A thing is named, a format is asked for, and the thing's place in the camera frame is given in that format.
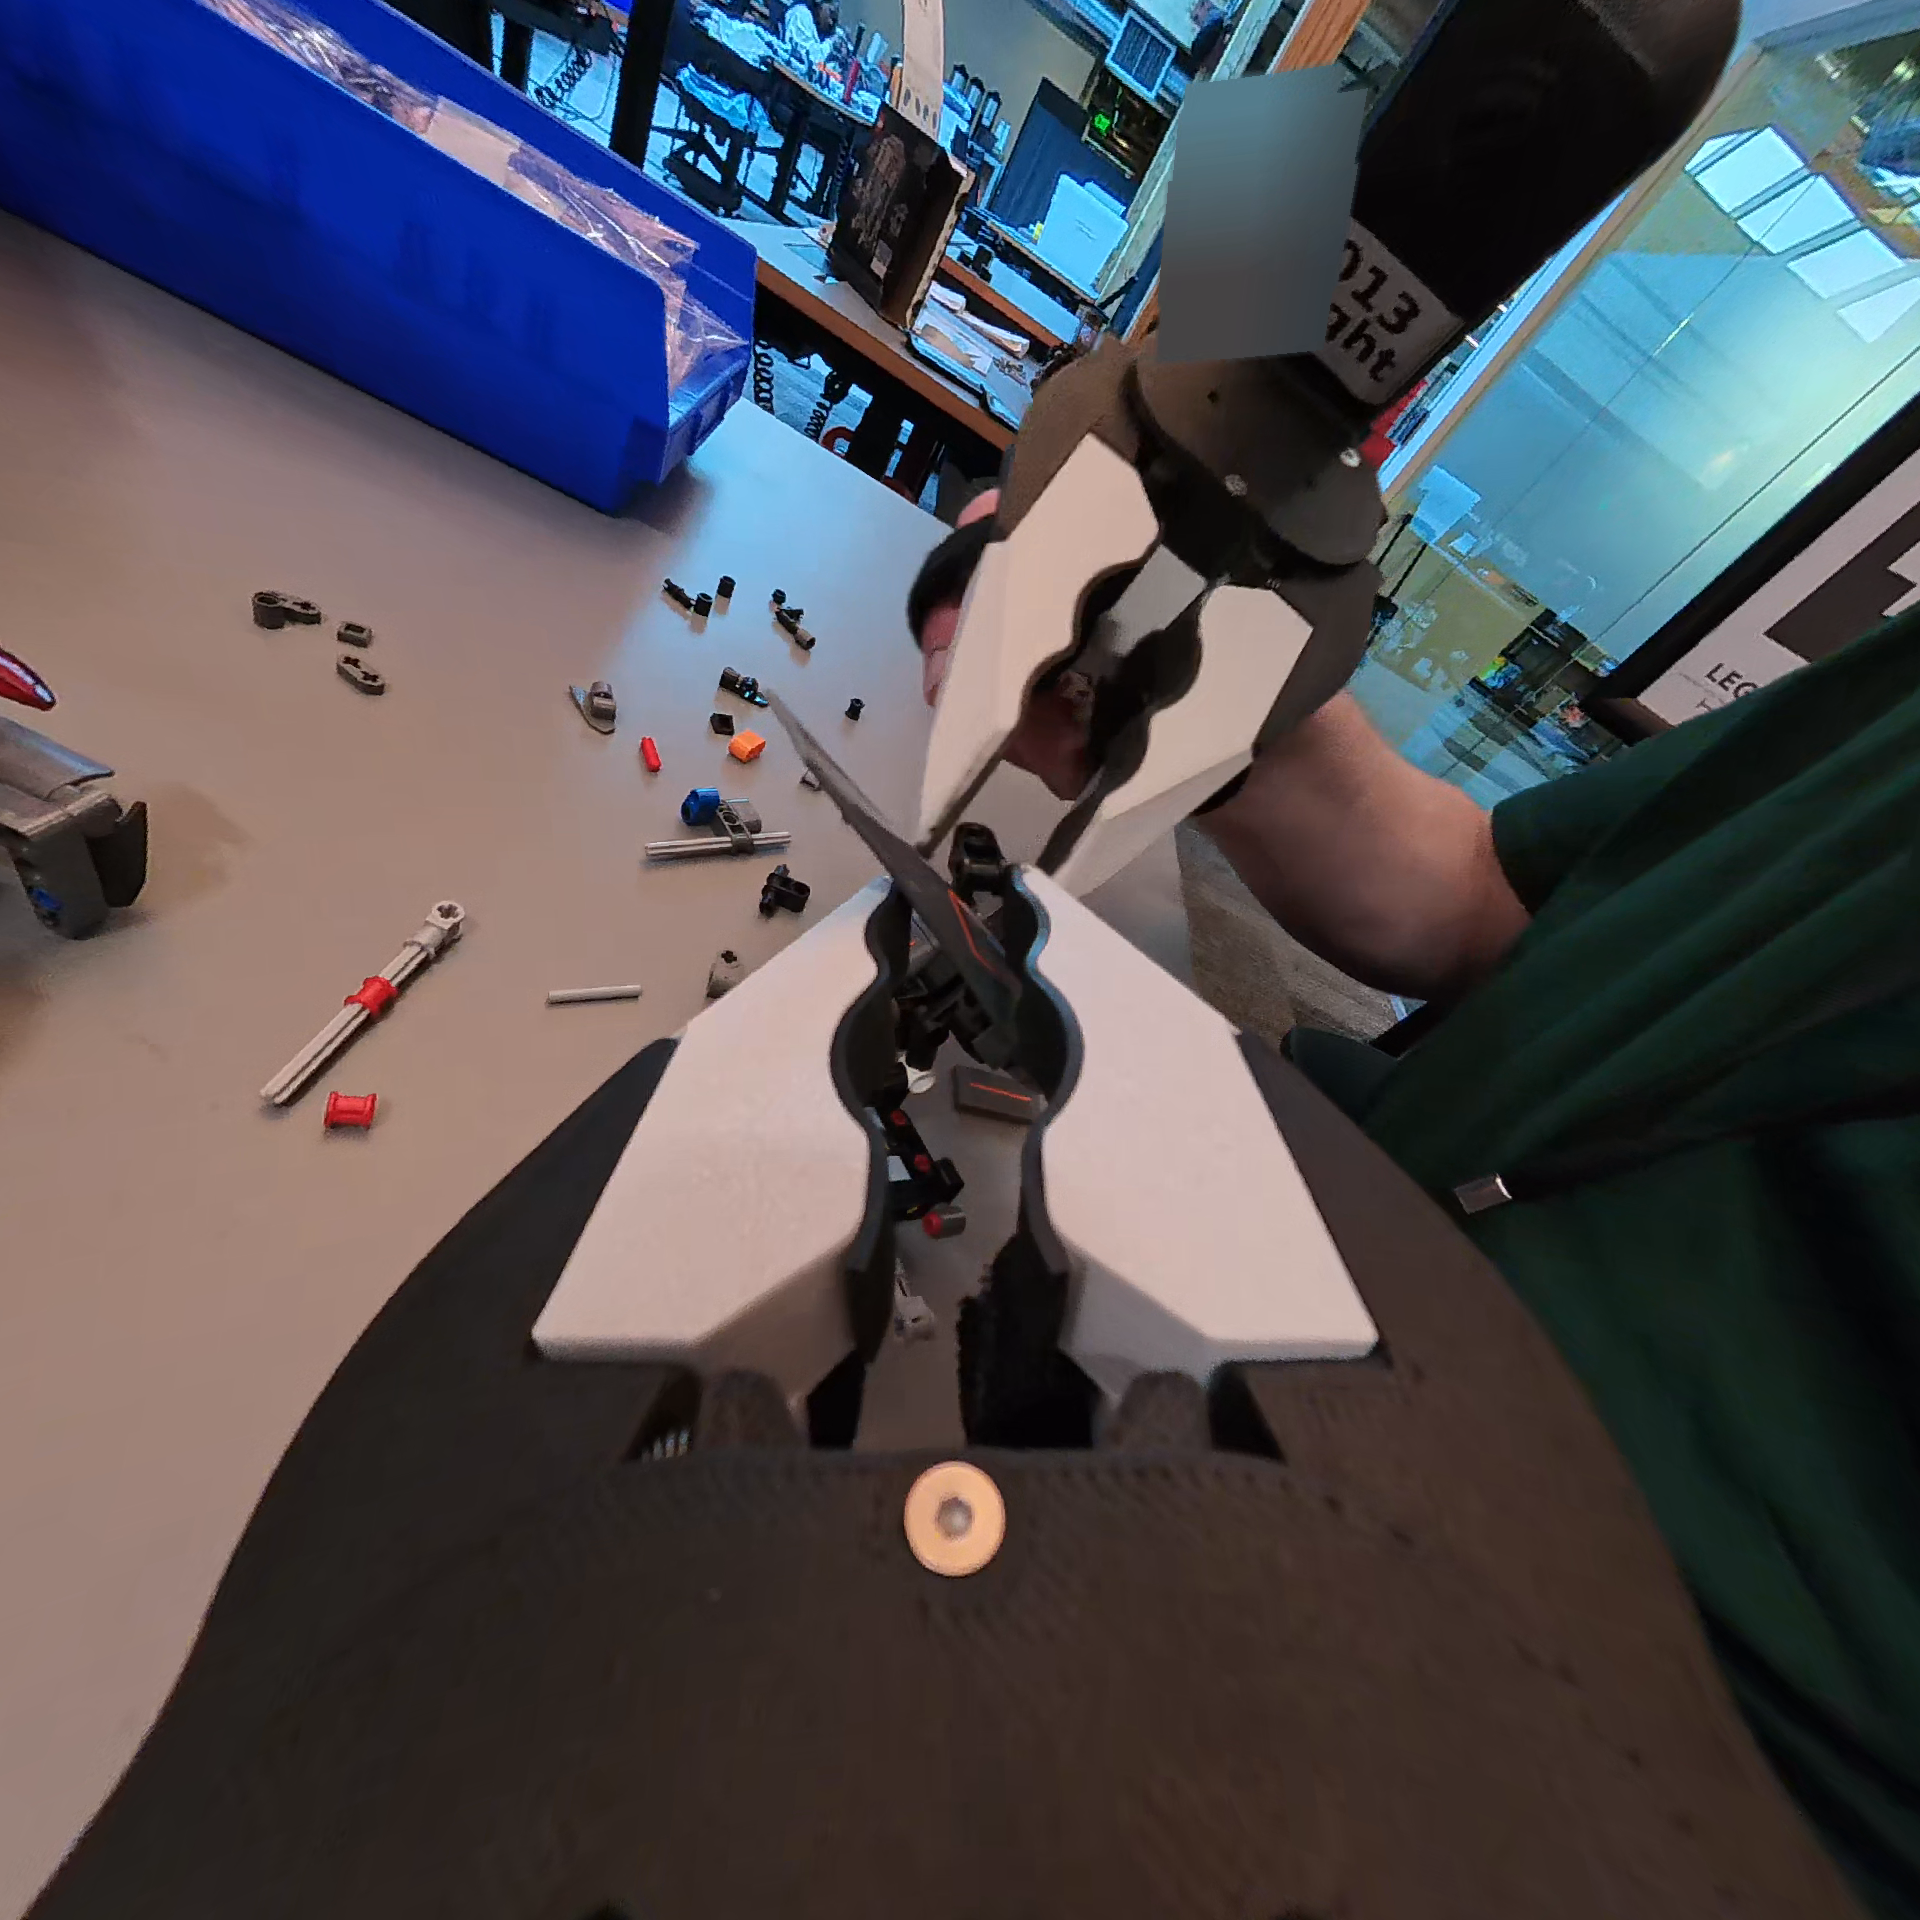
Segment clear plastic bags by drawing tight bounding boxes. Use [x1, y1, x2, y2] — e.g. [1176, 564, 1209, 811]
[194, 0, 752, 438]

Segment grey lego axle red bushes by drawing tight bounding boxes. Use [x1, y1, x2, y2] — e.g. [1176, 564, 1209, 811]
[259, 900, 466, 1108]

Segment small black lego panel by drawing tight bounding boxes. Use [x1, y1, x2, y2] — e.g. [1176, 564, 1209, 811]
[766, 697, 1051, 1075]

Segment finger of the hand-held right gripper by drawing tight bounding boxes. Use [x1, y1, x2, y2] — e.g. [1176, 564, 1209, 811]
[1048, 583, 1316, 889]
[920, 430, 1165, 851]

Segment person's right forearm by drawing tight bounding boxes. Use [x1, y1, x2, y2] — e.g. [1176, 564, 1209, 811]
[1320, 705, 1532, 1004]

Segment scattered small lego pieces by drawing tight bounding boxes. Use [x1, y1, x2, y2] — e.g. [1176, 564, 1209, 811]
[547, 569, 876, 1004]

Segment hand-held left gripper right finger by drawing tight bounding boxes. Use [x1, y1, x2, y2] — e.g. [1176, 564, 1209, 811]
[1019, 866, 1378, 1408]

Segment person's right hand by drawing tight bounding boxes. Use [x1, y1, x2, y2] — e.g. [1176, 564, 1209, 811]
[920, 487, 1397, 932]

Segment black framed sign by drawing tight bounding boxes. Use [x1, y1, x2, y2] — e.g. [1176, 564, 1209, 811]
[1592, 399, 1920, 736]

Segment blue plastic bin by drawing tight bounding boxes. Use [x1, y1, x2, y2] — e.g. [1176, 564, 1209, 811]
[0, 0, 756, 518]

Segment lego car chassis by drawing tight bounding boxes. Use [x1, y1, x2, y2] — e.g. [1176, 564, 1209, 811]
[0, 647, 154, 940]

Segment brown cardboard box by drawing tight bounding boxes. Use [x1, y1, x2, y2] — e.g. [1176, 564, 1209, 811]
[829, 106, 970, 326]

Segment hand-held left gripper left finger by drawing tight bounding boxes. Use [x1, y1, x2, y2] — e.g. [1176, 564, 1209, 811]
[533, 879, 905, 1395]

